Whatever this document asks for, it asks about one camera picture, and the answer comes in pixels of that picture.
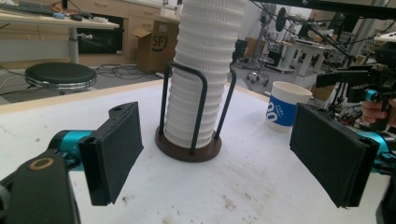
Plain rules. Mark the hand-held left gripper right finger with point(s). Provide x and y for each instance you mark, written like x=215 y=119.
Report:
x=330 y=149

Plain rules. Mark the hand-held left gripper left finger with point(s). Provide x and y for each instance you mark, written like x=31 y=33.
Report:
x=115 y=149

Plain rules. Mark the blue label paper cup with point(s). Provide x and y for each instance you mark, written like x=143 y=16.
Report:
x=286 y=109

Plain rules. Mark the stack of white paper cups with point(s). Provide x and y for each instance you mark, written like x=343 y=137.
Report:
x=202 y=93

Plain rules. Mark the white table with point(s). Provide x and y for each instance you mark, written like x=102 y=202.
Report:
x=308 y=49

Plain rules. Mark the office chair base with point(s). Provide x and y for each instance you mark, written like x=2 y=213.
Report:
x=258 y=76

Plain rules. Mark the black standing fan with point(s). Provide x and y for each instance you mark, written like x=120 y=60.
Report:
x=281 y=18

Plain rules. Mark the black round stool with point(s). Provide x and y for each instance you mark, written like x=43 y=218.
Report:
x=60 y=76

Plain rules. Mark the brown cardboard box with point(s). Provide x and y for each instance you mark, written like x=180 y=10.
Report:
x=155 y=46

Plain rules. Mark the desk with white legs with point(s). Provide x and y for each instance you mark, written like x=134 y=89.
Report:
x=62 y=21

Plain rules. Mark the black keyboard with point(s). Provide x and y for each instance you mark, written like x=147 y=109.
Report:
x=28 y=7

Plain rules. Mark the black metal frame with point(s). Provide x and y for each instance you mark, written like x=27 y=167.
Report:
x=327 y=6

